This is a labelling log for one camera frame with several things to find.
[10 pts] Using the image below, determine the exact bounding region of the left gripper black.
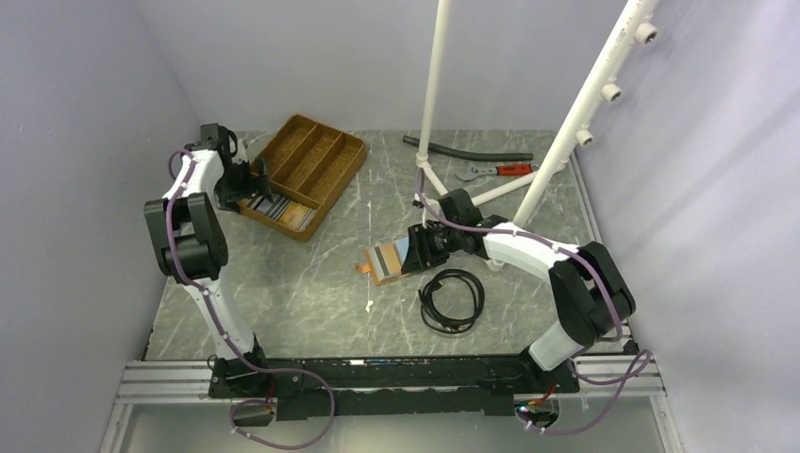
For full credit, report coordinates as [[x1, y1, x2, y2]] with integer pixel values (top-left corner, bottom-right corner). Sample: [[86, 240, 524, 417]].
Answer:
[[216, 157, 274, 213]]

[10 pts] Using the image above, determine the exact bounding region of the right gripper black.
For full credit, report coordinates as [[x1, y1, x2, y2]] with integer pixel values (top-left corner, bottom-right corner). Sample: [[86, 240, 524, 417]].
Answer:
[[401, 221, 461, 275]]

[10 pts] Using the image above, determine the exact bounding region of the gold card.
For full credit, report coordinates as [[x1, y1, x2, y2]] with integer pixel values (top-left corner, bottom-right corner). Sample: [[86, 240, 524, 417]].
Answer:
[[367, 243, 402, 281]]

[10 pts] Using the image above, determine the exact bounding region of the white card stack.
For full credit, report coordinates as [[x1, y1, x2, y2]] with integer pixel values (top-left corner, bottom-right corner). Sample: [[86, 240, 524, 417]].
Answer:
[[245, 194, 317, 231]]

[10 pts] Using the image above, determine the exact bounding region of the woven brown organizer tray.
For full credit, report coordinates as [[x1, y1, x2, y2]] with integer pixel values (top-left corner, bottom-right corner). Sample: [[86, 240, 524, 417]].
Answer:
[[239, 114, 367, 243]]

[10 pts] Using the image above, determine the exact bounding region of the orange card holder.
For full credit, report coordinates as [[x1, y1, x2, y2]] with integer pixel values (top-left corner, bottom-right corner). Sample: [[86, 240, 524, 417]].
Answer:
[[355, 236, 409, 286]]

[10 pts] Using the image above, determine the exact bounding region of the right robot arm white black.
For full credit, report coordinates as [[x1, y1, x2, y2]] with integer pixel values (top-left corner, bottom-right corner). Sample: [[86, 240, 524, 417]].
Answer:
[[402, 189, 636, 392]]

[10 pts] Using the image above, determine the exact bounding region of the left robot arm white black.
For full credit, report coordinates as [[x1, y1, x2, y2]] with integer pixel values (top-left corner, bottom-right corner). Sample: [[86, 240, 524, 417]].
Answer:
[[143, 123, 273, 396]]

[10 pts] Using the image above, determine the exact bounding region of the black foam tube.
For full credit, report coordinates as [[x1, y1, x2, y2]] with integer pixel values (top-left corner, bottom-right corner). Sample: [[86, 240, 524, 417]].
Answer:
[[428, 143, 534, 162]]

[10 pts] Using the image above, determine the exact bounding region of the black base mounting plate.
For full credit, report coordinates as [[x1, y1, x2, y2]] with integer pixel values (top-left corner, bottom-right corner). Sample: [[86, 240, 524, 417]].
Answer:
[[208, 354, 580, 421]]

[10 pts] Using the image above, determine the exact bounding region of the coiled black cable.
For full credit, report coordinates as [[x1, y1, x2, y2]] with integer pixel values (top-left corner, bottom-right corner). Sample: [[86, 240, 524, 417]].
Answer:
[[417, 268, 487, 334]]

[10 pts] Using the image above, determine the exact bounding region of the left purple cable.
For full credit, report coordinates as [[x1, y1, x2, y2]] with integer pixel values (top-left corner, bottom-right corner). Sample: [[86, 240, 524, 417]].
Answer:
[[165, 148, 337, 451]]

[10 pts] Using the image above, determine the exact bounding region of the purple cable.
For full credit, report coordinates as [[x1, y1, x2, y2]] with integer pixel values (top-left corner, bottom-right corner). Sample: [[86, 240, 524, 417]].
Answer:
[[415, 167, 653, 437], [165, 148, 337, 451]]

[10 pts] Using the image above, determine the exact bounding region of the aluminium rail frame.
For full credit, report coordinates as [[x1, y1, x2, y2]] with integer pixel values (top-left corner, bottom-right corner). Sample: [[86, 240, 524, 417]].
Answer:
[[99, 156, 682, 453]]

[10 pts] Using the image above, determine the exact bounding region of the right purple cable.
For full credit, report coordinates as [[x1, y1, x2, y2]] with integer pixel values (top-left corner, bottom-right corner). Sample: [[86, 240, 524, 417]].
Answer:
[[415, 167, 653, 437]]

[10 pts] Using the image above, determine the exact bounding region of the white PVC pipe frame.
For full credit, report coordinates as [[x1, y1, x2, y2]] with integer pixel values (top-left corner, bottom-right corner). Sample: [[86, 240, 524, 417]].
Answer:
[[411, 0, 660, 273]]

